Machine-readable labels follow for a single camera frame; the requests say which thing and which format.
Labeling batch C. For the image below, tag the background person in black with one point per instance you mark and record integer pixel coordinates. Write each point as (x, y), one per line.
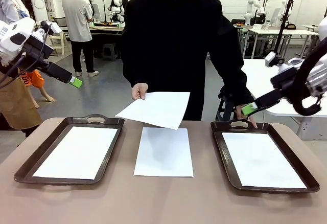
(123, 1)

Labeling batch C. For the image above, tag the background wooden work table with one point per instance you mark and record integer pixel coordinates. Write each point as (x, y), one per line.
(107, 28)

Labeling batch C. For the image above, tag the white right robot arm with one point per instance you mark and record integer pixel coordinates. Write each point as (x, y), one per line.
(318, 78)

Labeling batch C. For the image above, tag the white wooden chair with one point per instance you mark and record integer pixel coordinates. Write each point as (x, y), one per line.
(58, 42)

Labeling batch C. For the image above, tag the white computer monitor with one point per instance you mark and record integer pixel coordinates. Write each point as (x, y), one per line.
(276, 17)

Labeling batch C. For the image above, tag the person's right forearm black sleeve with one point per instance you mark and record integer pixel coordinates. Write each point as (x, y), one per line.
(135, 70)

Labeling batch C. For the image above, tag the black basket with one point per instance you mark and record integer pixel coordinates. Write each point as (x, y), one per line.
(290, 27)

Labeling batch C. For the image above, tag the large white table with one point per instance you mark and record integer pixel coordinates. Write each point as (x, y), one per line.
(258, 73)

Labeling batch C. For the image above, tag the person's right hand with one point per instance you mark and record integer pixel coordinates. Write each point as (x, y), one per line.
(139, 91)

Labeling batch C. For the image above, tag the white standing air conditioner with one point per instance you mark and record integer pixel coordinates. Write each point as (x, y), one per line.
(38, 1)

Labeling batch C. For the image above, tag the small white background table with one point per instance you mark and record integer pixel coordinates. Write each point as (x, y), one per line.
(241, 26)

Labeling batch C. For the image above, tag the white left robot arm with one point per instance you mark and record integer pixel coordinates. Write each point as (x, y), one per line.
(10, 32)

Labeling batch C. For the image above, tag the black tripod pole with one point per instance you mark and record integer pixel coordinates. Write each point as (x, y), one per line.
(281, 34)

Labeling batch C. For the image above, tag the man in white t-shirt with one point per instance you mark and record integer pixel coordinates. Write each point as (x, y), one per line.
(76, 11)

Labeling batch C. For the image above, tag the grey plastic stool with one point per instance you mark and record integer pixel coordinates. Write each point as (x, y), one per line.
(111, 51)

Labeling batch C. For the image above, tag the person in black coat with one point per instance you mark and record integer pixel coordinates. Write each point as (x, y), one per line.
(173, 42)

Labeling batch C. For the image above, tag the black step stool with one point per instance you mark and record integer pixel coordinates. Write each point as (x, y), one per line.
(224, 109)

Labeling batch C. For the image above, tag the person's left hand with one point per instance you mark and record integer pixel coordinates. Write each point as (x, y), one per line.
(238, 112)

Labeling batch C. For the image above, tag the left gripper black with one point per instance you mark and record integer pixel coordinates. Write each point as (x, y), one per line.
(38, 50)

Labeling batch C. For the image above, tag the white A4 paper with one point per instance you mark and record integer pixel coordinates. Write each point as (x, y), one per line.
(76, 152)
(260, 160)
(158, 109)
(163, 157)

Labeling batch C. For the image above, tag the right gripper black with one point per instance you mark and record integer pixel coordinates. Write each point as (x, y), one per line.
(286, 80)

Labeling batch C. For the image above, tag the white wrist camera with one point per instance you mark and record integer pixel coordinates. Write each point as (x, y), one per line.
(270, 59)
(55, 28)

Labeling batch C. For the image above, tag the person's left forearm black sleeve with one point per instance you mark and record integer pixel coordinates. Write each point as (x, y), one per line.
(237, 86)

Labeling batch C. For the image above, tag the mannequin with orange trousers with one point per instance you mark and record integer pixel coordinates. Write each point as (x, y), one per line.
(37, 77)

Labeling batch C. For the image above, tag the brown plastic serving tray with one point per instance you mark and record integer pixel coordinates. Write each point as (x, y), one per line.
(58, 121)
(224, 142)

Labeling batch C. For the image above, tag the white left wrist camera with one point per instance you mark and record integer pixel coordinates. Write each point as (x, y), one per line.
(55, 28)

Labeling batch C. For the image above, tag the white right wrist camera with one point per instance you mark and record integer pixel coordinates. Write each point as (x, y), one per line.
(270, 59)

